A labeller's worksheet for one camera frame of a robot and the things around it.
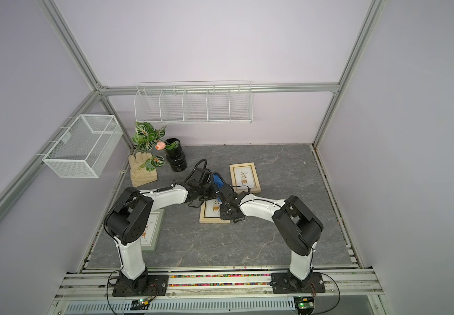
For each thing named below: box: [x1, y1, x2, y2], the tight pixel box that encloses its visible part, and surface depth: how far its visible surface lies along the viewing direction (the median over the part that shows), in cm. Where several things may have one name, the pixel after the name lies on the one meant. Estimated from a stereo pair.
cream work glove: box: [128, 151, 159, 188], surface depth 110 cm
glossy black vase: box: [164, 137, 187, 173], surface depth 105 cm
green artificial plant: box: [131, 122, 180, 172], surface depth 86 cm
